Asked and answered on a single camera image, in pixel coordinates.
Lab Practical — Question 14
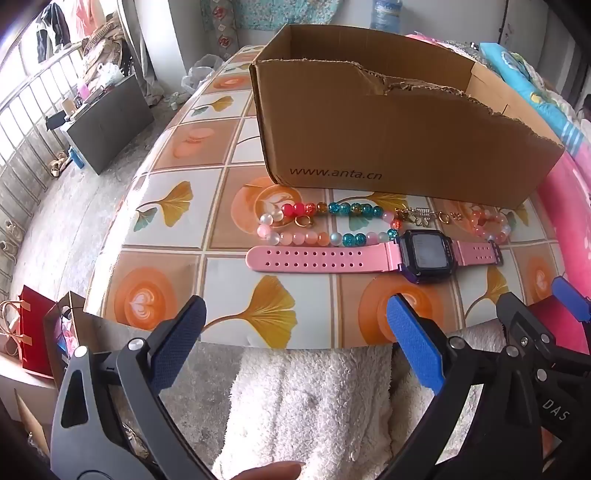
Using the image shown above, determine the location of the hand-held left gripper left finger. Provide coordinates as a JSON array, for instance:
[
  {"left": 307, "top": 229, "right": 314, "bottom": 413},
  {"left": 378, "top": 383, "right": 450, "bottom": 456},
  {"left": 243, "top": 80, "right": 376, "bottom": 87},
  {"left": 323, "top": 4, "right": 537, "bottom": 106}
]
[{"left": 50, "top": 295, "right": 218, "bottom": 480}]

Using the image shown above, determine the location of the white plastic bag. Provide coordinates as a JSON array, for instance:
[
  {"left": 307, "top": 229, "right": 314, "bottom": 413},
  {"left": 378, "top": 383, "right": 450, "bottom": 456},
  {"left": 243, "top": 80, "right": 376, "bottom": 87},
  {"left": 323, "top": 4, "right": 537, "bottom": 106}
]
[{"left": 181, "top": 54, "right": 220, "bottom": 93}]

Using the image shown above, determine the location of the patterned tablecloth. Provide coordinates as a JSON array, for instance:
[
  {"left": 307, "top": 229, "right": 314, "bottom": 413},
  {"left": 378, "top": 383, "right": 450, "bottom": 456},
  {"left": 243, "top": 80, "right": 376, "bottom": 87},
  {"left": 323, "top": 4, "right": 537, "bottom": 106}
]
[{"left": 85, "top": 44, "right": 573, "bottom": 349}]

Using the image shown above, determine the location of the dark hanging garment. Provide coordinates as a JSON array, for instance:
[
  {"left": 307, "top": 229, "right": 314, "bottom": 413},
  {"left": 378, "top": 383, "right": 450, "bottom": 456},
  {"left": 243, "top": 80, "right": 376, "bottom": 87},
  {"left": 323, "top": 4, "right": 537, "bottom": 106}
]
[{"left": 36, "top": 4, "right": 71, "bottom": 61}]

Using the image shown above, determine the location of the grey cabinet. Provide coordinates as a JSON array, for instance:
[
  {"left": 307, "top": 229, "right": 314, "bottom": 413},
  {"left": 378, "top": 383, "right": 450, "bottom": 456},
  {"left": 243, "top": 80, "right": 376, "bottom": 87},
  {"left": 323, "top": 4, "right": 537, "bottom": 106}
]
[{"left": 60, "top": 74, "right": 155, "bottom": 175}]

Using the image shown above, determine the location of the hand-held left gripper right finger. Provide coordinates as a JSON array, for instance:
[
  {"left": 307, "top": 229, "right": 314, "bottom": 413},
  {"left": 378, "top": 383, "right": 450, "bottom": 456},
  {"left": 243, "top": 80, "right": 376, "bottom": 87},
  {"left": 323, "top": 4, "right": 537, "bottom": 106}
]
[{"left": 379, "top": 292, "right": 543, "bottom": 480}]

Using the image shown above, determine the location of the red patterned cushion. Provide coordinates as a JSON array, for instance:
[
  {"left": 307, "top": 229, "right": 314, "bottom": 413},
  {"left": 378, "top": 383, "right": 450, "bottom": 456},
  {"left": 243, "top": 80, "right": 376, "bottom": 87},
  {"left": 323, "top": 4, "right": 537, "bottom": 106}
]
[{"left": 210, "top": 0, "right": 241, "bottom": 58}]

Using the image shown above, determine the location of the red gift bag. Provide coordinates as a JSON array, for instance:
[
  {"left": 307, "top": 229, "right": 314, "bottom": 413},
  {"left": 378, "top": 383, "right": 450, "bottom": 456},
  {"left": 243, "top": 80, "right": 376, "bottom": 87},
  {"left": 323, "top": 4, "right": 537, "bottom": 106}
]
[{"left": 17, "top": 285, "right": 65, "bottom": 377}]

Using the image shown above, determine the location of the pink strap smartwatch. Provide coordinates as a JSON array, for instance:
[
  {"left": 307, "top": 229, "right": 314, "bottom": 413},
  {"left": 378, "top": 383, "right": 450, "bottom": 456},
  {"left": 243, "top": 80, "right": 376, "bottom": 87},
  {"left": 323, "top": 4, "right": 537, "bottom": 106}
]
[{"left": 246, "top": 229, "right": 503, "bottom": 284}]

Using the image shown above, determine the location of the pink floral blanket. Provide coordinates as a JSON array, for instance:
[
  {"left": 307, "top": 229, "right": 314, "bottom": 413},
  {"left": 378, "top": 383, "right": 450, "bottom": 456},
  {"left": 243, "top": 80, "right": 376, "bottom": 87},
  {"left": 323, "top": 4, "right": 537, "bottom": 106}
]
[{"left": 538, "top": 152, "right": 591, "bottom": 296}]

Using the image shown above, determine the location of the floral wall cloth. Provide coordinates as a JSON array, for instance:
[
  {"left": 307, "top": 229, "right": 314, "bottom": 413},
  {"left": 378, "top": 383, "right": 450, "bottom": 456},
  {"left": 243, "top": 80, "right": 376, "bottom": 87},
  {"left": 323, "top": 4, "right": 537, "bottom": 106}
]
[{"left": 199, "top": 0, "right": 345, "bottom": 28}]

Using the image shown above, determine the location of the blue printed quilt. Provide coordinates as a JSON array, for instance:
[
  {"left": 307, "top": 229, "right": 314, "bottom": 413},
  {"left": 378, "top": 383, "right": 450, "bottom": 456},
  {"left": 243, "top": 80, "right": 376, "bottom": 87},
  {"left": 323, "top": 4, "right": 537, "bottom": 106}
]
[{"left": 480, "top": 42, "right": 591, "bottom": 158}]

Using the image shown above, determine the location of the small pink bead bracelet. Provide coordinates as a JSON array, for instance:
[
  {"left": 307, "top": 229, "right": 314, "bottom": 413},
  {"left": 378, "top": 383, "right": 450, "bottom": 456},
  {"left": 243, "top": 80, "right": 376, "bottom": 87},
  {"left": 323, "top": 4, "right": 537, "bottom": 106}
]
[{"left": 468, "top": 208, "right": 513, "bottom": 244}]

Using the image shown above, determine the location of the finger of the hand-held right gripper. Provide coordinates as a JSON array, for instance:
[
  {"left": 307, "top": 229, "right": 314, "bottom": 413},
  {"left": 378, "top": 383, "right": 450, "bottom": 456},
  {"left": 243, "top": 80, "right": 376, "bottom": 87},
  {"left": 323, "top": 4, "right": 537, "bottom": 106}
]
[
  {"left": 495, "top": 292, "right": 550, "bottom": 356},
  {"left": 551, "top": 275, "right": 591, "bottom": 324}
]

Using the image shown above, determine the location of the multicoloured bead bracelet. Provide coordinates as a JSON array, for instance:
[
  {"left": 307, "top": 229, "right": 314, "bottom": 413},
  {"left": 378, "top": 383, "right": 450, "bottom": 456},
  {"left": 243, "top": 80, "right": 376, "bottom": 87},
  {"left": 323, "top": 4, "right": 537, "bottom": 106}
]
[{"left": 257, "top": 200, "right": 400, "bottom": 247}]

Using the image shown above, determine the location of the metal railing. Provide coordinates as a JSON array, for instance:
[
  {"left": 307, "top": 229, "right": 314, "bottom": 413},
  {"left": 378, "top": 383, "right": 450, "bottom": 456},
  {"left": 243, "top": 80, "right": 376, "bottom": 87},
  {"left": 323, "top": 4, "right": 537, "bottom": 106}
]
[{"left": 0, "top": 46, "right": 88, "bottom": 296}]

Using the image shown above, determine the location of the pink hanging garment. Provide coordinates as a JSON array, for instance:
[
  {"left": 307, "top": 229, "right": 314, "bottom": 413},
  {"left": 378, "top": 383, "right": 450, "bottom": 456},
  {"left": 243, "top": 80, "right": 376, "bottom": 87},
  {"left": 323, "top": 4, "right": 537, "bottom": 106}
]
[{"left": 75, "top": 0, "right": 110, "bottom": 34}]

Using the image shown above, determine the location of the brown cardboard box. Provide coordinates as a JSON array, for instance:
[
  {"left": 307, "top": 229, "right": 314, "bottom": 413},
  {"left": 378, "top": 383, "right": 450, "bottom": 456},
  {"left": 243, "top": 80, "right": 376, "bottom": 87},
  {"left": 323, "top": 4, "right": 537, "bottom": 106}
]
[{"left": 249, "top": 24, "right": 565, "bottom": 207}]

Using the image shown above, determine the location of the blue water bottle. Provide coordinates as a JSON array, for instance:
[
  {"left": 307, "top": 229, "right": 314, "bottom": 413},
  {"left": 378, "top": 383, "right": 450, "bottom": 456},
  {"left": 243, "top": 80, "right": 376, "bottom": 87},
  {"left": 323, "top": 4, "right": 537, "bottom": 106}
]
[{"left": 372, "top": 0, "right": 403, "bottom": 33}]

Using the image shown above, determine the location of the person's left hand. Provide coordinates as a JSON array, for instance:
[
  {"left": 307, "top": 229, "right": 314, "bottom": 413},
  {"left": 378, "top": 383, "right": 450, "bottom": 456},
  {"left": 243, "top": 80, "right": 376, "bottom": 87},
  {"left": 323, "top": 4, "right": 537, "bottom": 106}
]
[{"left": 229, "top": 460, "right": 306, "bottom": 480}]

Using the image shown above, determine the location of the brown paper bag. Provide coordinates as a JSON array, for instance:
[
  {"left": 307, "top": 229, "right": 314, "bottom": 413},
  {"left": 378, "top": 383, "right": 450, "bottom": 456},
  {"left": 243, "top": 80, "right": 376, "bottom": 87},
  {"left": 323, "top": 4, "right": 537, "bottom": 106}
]
[{"left": 44, "top": 291, "right": 86, "bottom": 393}]

